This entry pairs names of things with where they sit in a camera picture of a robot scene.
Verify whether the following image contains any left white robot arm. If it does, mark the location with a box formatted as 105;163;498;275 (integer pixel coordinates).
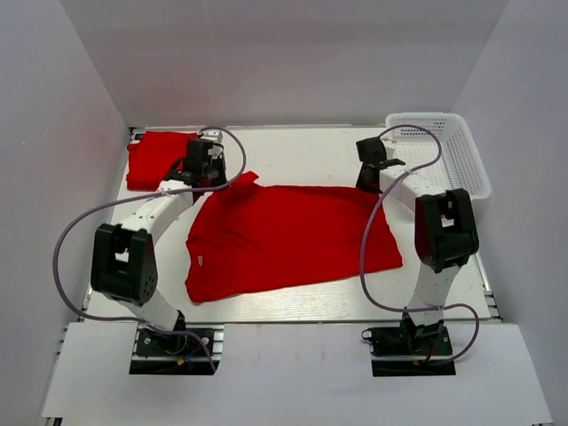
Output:
91;131;402;354

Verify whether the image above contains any white plastic basket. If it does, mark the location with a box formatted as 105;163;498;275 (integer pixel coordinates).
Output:
385;112;492;201

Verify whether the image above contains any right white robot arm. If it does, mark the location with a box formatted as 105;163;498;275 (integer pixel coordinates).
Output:
356;137;479;354

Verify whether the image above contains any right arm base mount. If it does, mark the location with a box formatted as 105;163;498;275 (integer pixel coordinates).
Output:
361;327;456;378

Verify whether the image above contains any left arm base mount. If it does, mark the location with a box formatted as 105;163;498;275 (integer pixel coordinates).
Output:
129;326;224;376

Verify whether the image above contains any red t shirt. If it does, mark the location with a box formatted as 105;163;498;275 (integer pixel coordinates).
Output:
126;131;198;192
185;172;403;304

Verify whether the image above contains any folded red t shirt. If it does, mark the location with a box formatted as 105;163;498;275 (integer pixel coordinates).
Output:
126;131;198;192

